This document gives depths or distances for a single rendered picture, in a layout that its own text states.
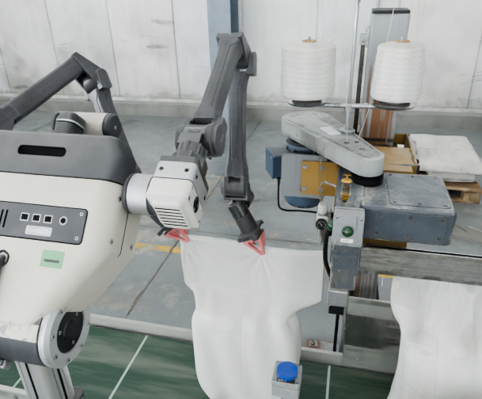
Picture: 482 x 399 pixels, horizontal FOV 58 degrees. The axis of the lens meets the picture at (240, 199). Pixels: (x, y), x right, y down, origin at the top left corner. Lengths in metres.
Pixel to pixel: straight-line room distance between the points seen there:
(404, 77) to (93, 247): 0.92
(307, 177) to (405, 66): 0.49
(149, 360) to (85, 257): 1.20
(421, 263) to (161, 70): 5.85
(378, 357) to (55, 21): 6.69
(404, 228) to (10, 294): 0.92
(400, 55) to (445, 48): 5.03
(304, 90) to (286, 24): 4.97
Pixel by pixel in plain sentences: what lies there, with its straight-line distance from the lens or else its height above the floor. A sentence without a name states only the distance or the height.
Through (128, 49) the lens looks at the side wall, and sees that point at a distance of 7.04.
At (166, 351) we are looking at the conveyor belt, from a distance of 2.09.
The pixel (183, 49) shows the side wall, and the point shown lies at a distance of 6.69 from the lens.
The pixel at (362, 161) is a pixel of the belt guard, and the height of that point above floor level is 1.41.
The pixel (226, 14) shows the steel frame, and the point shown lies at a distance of 5.97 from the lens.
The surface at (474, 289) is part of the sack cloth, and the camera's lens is 1.52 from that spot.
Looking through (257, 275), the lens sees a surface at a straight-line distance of 1.51.
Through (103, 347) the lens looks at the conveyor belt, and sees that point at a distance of 2.19.
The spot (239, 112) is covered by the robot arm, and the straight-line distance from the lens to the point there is 1.32.
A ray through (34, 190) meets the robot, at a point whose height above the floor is 1.47.
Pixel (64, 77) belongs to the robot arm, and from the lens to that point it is 1.50.
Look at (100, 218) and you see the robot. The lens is 0.93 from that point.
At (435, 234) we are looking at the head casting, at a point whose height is 1.27.
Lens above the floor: 1.85
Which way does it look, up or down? 27 degrees down
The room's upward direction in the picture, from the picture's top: 2 degrees counter-clockwise
